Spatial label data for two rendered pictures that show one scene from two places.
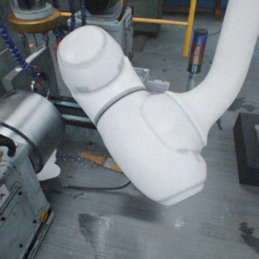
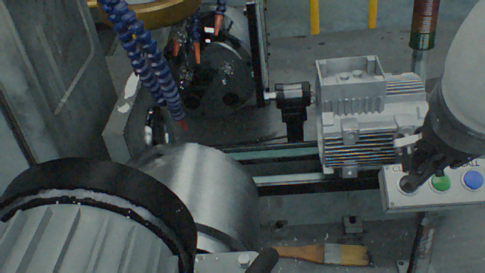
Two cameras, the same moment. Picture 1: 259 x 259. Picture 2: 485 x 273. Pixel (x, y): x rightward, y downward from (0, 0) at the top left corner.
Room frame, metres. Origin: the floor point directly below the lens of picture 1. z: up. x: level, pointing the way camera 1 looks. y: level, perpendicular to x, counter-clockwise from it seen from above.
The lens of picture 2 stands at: (0.11, 0.32, 1.59)
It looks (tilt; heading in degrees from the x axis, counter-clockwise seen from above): 37 degrees down; 352
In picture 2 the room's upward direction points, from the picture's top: 8 degrees counter-clockwise
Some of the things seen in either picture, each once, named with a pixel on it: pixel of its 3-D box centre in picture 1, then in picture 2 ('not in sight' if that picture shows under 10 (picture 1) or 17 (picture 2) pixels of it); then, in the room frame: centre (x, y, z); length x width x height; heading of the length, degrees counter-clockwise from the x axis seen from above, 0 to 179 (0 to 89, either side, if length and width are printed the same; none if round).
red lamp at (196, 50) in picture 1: (198, 47); (427, 1); (1.07, -0.31, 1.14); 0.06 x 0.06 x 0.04
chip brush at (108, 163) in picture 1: (102, 161); (317, 253); (0.71, 0.11, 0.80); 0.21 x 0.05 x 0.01; 68
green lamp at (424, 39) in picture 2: (194, 66); (422, 36); (1.07, -0.31, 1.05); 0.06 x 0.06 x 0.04
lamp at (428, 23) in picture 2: (196, 56); (424, 19); (1.07, -0.31, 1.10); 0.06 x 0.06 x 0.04
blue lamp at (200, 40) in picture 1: (200, 37); not in sight; (1.07, -0.31, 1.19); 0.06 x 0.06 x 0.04
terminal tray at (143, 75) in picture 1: (130, 81); (348, 86); (0.84, -0.01, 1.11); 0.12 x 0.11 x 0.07; 75
